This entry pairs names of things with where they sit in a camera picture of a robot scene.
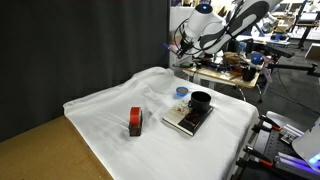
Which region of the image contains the white cloth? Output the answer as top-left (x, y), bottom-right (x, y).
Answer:
top-left (62, 66), bottom-right (260, 180)

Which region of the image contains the red tape in black dispenser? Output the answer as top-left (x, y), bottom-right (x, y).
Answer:
top-left (128, 106), bottom-right (144, 138)

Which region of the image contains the white plastic storage bin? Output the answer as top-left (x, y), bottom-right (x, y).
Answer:
top-left (168, 6), bottom-right (202, 68)

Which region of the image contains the aluminium rail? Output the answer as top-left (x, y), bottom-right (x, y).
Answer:
top-left (274, 151), bottom-right (320, 178)

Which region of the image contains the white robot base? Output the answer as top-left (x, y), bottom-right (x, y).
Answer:
top-left (291, 117), bottom-right (320, 165)

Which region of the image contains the black clamp with orange handle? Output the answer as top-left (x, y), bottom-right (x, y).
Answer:
top-left (252, 113), bottom-right (283, 134)
top-left (235, 145), bottom-right (278, 169)

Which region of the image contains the blue bowl of cereal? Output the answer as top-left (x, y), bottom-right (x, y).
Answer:
top-left (175, 86), bottom-right (190, 99)

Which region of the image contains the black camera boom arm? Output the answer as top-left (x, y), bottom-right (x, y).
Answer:
top-left (263, 44), bottom-right (320, 78)

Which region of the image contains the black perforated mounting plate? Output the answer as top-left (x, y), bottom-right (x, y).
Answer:
top-left (255, 128), bottom-right (302, 162)

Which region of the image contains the silver pen with blue cap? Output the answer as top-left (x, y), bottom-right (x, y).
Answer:
top-left (162, 42), bottom-right (181, 55)

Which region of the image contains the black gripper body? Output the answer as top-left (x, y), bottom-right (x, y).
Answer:
top-left (177, 35), bottom-right (196, 56)

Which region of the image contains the blue round object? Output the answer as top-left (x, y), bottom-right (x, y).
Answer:
top-left (249, 52), bottom-right (265, 66)

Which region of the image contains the black book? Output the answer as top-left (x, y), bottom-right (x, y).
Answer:
top-left (161, 98), bottom-right (215, 138)

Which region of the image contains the black curtain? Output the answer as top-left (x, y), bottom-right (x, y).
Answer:
top-left (0, 0), bottom-right (171, 144)

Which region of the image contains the black cup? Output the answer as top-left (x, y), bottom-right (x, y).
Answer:
top-left (187, 90), bottom-right (213, 113)

